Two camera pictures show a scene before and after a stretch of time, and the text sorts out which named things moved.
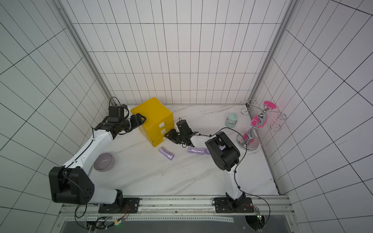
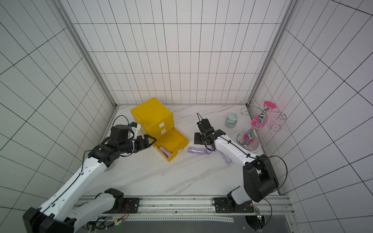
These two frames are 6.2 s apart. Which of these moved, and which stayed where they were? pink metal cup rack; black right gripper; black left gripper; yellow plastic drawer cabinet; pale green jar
Moved: yellow plastic drawer cabinet; black left gripper; black right gripper
Stayed: pink metal cup rack; pale green jar
